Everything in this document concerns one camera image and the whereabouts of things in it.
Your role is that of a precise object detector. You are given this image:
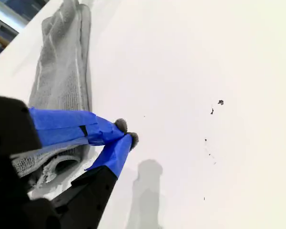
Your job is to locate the grey white-striped towel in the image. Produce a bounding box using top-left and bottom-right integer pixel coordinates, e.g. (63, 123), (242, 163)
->
(10, 0), (93, 200)

